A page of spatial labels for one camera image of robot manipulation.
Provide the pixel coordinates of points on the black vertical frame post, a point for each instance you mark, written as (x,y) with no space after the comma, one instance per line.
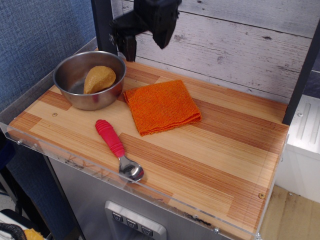
(102,16)
(303,77)

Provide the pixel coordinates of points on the silver button control panel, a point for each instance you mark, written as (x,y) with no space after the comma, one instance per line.
(126,224)

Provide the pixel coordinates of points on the white ribbed side appliance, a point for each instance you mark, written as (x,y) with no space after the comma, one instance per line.
(299,168)

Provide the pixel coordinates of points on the stainless steel toy cabinet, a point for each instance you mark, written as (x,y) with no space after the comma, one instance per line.
(87,193)

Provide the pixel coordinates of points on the red handled metal spoon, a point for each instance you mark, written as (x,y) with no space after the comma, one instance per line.
(129,170)

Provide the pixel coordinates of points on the black vertical frame post right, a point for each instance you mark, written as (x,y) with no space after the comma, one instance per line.
(303,77)

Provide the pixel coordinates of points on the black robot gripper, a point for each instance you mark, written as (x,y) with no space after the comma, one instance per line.
(156,16)

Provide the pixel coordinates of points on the clear acrylic table guard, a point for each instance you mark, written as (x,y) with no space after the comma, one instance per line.
(221,170)

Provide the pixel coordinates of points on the black vertical frame post left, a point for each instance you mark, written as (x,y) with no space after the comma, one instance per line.
(102,16)

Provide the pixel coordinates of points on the tan plastic pear toy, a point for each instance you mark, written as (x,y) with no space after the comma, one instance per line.
(98,78)

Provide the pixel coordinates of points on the black yellow object on floor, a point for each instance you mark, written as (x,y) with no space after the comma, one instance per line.
(16,227)

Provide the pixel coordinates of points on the stainless steel pot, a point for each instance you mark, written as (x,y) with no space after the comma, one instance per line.
(69,77)

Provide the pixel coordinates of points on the orange cloth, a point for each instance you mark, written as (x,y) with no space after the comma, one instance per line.
(161,107)

